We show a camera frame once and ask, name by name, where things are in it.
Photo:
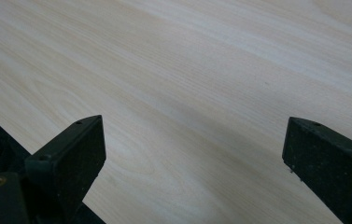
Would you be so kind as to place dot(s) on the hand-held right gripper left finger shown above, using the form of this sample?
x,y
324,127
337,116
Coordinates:
x,y
71,158

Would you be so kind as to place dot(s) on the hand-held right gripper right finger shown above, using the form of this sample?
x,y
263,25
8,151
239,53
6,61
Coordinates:
x,y
329,168

